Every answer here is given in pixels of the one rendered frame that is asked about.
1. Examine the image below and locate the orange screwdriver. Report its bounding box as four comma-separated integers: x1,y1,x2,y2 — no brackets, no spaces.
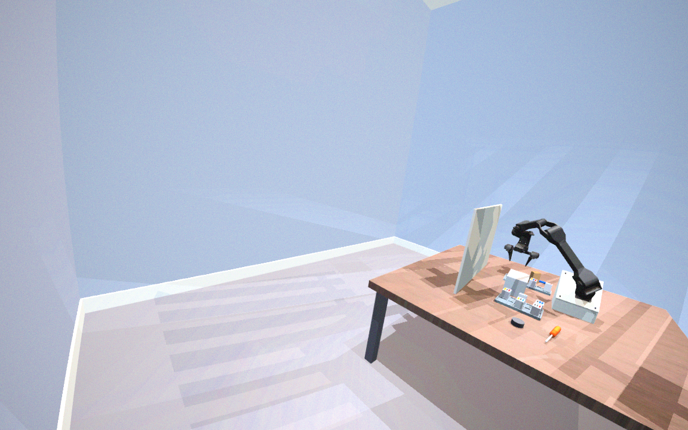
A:
545,326,561,342

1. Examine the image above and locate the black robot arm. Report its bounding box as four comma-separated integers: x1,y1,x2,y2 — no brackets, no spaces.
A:
511,219,602,302

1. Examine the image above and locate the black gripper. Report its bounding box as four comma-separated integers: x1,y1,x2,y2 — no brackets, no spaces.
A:
504,239,539,266

